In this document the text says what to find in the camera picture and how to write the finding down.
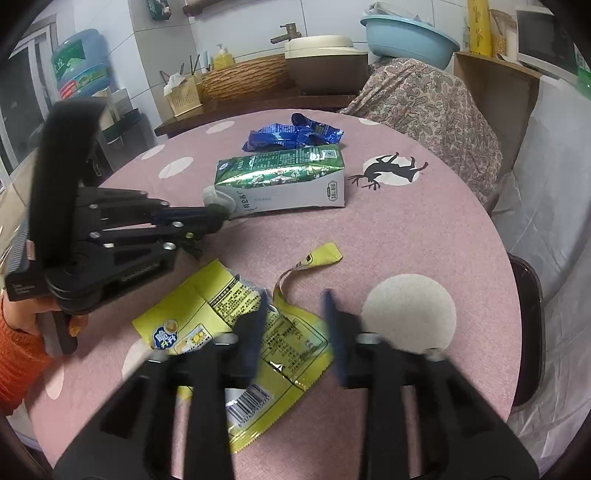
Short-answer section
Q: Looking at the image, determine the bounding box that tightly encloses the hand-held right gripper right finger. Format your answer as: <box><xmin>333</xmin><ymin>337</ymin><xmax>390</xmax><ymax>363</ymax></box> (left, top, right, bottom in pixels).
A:
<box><xmin>323</xmin><ymin>290</ymin><xmax>541</xmax><ymax>480</ymax></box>

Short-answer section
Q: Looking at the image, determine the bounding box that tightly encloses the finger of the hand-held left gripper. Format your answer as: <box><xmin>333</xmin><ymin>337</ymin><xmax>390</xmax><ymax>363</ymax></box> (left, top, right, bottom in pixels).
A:
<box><xmin>88</xmin><ymin>220</ymin><xmax>227</xmax><ymax>257</ymax></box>
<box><xmin>76</xmin><ymin>187</ymin><xmax>232</xmax><ymax>222</ymax></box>

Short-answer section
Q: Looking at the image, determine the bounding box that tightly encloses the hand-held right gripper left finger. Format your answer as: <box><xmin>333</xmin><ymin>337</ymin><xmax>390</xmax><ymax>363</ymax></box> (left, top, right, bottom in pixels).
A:
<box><xmin>53</xmin><ymin>295</ymin><xmax>271</xmax><ymax>480</ymax></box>

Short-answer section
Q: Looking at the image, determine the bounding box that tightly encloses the yellow snack wrapper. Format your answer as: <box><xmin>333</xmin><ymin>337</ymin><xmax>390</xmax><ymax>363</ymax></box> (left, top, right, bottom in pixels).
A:
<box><xmin>131</xmin><ymin>242</ymin><xmax>345</xmax><ymax>455</ymax></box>

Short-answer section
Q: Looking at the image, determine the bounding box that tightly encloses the green white milk carton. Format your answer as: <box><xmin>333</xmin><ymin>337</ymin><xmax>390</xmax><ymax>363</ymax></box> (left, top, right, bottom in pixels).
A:
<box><xmin>203</xmin><ymin>144</ymin><xmax>347</xmax><ymax>220</ymax></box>

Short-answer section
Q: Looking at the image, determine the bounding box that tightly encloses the person's left forearm orange sleeve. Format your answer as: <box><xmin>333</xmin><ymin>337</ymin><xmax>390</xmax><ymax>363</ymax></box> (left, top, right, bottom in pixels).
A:
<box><xmin>0</xmin><ymin>314</ymin><xmax>54</xmax><ymax>414</ymax></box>

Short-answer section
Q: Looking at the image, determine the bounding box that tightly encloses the person's left hand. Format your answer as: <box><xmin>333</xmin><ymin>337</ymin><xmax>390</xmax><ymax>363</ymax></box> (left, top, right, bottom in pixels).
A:
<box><xmin>0</xmin><ymin>295</ymin><xmax>88</xmax><ymax>342</ymax></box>

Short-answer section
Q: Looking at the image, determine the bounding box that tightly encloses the white water dispenser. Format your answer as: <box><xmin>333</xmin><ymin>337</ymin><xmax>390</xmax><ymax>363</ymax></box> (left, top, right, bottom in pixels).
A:
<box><xmin>92</xmin><ymin>88</ymin><xmax>144</xmax><ymax>176</ymax></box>

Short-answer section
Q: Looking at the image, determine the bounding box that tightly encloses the woven tissue box holder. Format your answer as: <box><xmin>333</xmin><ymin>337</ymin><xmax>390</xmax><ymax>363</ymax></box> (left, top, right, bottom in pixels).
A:
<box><xmin>164</xmin><ymin>74</ymin><xmax>205</xmax><ymax>117</ymax></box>

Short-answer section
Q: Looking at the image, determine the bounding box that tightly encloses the blue water jug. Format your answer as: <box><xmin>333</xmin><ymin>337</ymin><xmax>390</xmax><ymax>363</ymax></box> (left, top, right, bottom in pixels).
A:
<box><xmin>50</xmin><ymin>28</ymin><xmax>112</xmax><ymax>97</ymax></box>

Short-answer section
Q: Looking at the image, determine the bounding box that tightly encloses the pink dotted tablecloth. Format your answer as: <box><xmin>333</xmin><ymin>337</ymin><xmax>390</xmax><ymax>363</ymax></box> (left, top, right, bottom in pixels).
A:
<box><xmin>28</xmin><ymin>108</ymin><xmax>522</xmax><ymax>480</ymax></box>

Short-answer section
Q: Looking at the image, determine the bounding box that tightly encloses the blue snack wrapper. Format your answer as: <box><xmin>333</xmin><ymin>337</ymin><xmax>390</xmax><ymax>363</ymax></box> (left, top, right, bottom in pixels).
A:
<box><xmin>242</xmin><ymin>113</ymin><xmax>345</xmax><ymax>153</ymax></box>

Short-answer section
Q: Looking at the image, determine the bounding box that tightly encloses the wooden counter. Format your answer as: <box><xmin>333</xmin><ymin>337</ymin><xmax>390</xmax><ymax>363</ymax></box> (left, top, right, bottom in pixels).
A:
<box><xmin>154</xmin><ymin>88</ymin><xmax>358</xmax><ymax>137</ymax></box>

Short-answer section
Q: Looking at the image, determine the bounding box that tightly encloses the yellow soap dispenser bottle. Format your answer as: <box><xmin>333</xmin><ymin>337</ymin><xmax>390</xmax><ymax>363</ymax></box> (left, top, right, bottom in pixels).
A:
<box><xmin>212</xmin><ymin>43</ymin><xmax>236</xmax><ymax>71</ymax></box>

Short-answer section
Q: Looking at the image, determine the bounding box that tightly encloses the wicker basket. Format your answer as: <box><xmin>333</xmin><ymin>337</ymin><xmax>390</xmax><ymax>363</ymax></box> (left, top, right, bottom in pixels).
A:
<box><xmin>201</xmin><ymin>54</ymin><xmax>294</xmax><ymax>101</ymax></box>

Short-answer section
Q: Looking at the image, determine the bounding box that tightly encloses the brass faucet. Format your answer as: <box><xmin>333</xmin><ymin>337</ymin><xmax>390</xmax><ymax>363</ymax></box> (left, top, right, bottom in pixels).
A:
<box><xmin>270</xmin><ymin>22</ymin><xmax>303</xmax><ymax>46</ymax></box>

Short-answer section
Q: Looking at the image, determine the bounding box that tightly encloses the beige brown rice cooker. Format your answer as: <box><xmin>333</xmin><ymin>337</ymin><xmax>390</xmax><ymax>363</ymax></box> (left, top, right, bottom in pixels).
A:
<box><xmin>283</xmin><ymin>34</ymin><xmax>370</xmax><ymax>95</ymax></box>

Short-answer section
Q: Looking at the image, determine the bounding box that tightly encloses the floral patterned cloth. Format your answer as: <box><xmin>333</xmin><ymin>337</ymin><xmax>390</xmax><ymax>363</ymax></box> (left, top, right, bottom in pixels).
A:
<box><xmin>339</xmin><ymin>58</ymin><xmax>504</xmax><ymax>206</ymax></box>

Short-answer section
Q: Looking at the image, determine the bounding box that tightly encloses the white cloth sheet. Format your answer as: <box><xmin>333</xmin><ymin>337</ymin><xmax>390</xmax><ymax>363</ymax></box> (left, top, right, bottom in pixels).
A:
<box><xmin>492</xmin><ymin>76</ymin><xmax>591</xmax><ymax>462</ymax></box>

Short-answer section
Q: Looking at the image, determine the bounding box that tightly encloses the wooden cabinet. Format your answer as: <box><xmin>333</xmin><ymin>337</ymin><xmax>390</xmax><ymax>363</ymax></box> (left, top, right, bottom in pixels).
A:
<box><xmin>453</xmin><ymin>51</ymin><xmax>543</xmax><ymax>171</ymax></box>

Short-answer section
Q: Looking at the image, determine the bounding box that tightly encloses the light blue plastic basin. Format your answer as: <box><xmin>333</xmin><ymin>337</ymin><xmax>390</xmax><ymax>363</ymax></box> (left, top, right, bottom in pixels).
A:
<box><xmin>360</xmin><ymin>11</ymin><xmax>462</xmax><ymax>70</ymax></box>

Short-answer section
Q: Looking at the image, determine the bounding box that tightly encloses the yellow wrap roll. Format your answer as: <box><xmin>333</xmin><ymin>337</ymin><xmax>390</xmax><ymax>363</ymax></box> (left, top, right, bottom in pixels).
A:
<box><xmin>466</xmin><ymin>0</ymin><xmax>495</xmax><ymax>56</ymax></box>

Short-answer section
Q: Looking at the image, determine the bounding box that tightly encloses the white microwave oven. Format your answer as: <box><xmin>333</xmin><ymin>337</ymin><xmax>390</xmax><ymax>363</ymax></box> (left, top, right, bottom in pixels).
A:
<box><xmin>515</xmin><ymin>4</ymin><xmax>583</xmax><ymax>81</ymax></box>

